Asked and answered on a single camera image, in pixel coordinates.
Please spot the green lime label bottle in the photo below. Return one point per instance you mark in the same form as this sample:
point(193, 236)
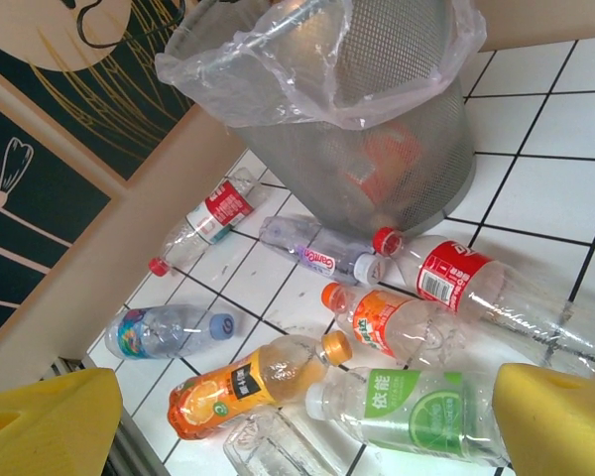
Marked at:
point(406, 411)

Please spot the colourful label blue cap bottle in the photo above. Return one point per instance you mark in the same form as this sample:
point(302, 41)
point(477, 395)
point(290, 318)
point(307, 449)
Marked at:
point(149, 332)

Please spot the clear Ganten water bottle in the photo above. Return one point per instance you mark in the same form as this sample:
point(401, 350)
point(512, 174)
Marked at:
point(317, 253)

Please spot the orange label clear soda bottle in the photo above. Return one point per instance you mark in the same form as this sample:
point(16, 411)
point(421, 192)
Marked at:
point(377, 322)

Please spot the orange juice bottle black label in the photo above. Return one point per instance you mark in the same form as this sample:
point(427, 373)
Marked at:
point(223, 396)

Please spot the clear red label cola bottle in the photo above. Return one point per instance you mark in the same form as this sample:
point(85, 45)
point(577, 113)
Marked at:
point(451, 277)

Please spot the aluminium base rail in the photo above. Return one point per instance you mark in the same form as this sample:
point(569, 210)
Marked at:
point(139, 446)

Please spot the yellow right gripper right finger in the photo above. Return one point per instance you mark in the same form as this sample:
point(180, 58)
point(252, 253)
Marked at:
point(560, 426)

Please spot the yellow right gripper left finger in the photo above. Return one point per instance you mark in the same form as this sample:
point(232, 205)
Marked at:
point(39, 426)

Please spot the red white label water bottle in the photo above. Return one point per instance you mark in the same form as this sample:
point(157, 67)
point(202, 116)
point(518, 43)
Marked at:
point(223, 208)

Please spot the gold red energy drink bottle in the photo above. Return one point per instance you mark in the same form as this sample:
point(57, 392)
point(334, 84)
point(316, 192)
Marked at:
point(382, 163)

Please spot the grey metal mesh bin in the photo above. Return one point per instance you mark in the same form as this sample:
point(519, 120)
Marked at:
point(302, 163)

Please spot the clear plastic bin liner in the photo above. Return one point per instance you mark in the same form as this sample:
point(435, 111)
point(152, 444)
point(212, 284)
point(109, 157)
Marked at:
point(258, 84)

